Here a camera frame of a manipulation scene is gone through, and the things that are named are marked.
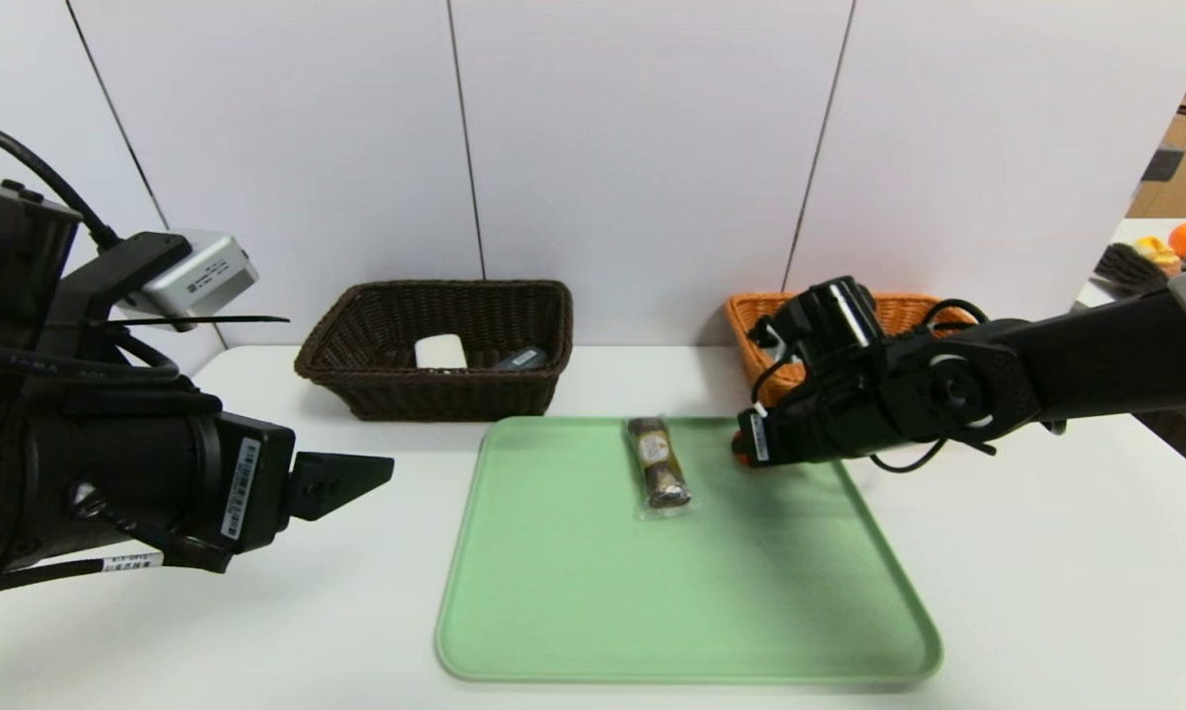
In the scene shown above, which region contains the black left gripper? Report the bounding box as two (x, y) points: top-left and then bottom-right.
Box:
(51, 410), (395, 574)

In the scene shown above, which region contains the white soap bar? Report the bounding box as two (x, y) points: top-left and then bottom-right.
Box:
(414, 334), (469, 371)

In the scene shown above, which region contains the dark brown wicker basket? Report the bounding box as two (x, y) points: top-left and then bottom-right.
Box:
(295, 280), (575, 423)

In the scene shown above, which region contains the orange wicker basket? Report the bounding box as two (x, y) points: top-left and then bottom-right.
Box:
(726, 292), (983, 407)

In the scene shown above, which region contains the yellow orange toy food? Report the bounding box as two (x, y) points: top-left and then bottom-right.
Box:
(1133, 237), (1182, 272)

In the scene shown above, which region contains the wrapped chocolate balls pack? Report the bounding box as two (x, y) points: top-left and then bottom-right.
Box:
(627, 416), (693, 521)

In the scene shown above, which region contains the light green plastic tray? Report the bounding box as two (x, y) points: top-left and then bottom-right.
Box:
(435, 415), (943, 684)

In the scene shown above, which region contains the white side table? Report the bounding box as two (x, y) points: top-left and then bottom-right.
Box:
(1076, 219), (1186, 309)

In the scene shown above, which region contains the black brush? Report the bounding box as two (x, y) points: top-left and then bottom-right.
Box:
(1093, 244), (1170, 294)

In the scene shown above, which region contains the small grey box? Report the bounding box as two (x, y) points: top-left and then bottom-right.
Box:
(1140, 145), (1185, 183)

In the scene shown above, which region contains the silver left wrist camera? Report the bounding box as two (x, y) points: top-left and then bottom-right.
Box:
(119, 229), (260, 319)

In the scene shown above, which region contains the black labelled arm cable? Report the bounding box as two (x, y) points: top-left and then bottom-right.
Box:
(0, 550), (165, 601)

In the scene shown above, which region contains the black camera cable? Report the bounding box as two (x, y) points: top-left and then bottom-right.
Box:
(0, 118), (120, 248)

